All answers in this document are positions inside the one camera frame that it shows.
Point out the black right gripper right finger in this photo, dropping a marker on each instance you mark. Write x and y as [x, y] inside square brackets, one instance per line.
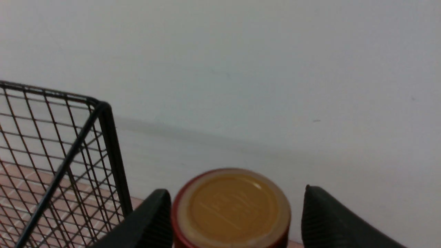
[327, 223]

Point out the soy sauce bottle red cap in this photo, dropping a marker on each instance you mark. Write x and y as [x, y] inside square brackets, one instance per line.
[230, 208]

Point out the black wire mesh shelf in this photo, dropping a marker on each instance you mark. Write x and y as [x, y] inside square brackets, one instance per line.
[63, 183]

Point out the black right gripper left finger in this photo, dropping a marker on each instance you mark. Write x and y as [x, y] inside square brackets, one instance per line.
[148, 226]

